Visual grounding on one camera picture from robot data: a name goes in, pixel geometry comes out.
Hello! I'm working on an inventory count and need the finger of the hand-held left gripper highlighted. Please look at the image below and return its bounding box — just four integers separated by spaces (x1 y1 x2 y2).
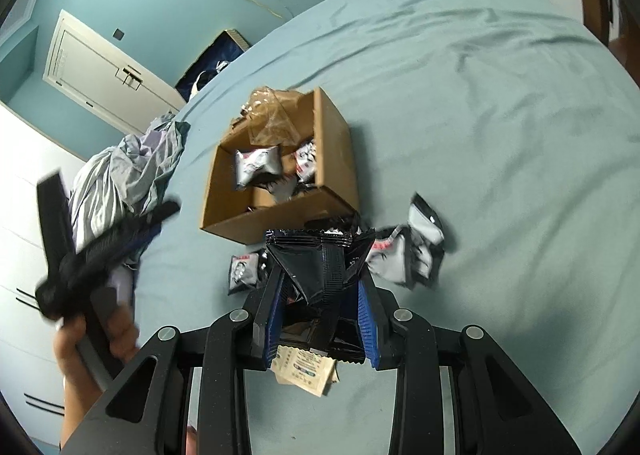
114 200 181 256

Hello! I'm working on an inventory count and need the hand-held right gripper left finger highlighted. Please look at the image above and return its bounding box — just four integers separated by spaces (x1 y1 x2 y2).
62 269 287 455

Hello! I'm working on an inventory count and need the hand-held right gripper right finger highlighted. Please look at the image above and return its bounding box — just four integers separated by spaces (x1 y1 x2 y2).
356 269 584 455

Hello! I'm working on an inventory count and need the black snack packet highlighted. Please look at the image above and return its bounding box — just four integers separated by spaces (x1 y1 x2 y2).
264 227 376 366

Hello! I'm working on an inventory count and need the brown cardboard box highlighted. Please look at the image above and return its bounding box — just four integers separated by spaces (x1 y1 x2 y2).
200 87 361 246

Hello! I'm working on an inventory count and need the person's left forearm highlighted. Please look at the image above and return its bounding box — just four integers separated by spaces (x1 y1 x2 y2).
59 375 117 452

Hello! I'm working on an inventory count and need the person's left hand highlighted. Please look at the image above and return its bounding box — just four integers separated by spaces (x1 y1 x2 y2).
52 306 142 388

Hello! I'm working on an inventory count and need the beige paper sachet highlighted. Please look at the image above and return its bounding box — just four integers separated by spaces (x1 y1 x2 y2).
272 345 342 399

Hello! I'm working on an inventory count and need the pile of grey clothes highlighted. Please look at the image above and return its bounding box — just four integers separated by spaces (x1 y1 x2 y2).
67 112 192 282

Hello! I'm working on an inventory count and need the white wardrobe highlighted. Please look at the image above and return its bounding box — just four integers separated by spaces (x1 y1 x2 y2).
0 105 92 447

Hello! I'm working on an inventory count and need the white door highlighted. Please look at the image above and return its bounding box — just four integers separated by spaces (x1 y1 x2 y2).
44 10 188 136

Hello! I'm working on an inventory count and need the clear plastic bag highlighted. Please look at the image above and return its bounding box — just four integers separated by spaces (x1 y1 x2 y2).
242 86 301 146

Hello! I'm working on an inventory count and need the dark blue bag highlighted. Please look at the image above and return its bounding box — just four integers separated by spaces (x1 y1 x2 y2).
174 29 250 104

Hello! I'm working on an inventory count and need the bed with light blue sheet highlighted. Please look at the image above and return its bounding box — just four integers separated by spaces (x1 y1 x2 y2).
131 0 640 455

